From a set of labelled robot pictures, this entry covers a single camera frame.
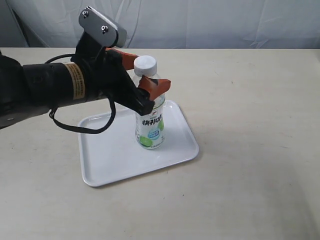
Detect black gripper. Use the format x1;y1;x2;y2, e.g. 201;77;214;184
71;32;171;116

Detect clear plastic drink bottle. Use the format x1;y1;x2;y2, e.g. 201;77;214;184
132;55;166;150

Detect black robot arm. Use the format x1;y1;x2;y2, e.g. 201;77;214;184
0;33;171;134

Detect white rectangular plastic tray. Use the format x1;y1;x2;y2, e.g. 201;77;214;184
78;100;199;187

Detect white wrinkled backdrop cloth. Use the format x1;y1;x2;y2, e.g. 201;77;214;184
0;0;320;49

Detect black cable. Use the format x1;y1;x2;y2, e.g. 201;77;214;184
44;53;116;135

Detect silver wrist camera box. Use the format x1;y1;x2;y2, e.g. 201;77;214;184
78;6;127;48

